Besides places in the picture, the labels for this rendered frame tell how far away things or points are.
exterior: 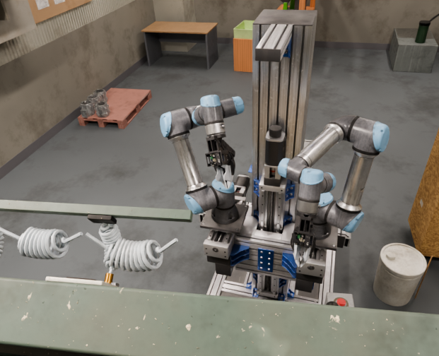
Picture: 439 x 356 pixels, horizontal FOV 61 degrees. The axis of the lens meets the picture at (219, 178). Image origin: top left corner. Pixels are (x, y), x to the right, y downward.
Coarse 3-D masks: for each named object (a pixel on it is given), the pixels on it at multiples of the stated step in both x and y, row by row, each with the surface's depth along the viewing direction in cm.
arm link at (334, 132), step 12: (336, 120) 163; (348, 120) 161; (324, 132) 159; (336, 132) 160; (312, 144) 153; (324, 144) 154; (300, 156) 148; (312, 156) 149; (288, 168) 144; (300, 168) 142
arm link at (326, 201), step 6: (324, 198) 181; (330, 198) 180; (318, 204) 180; (324, 204) 179; (330, 204) 180; (318, 210) 182; (324, 210) 180; (318, 216) 183; (324, 216) 180; (318, 222) 186
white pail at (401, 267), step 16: (384, 256) 266; (400, 256) 266; (416, 256) 265; (432, 256) 251; (384, 272) 264; (400, 272) 254; (416, 272) 254; (384, 288) 271; (400, 288) 262; (400, 304) 273
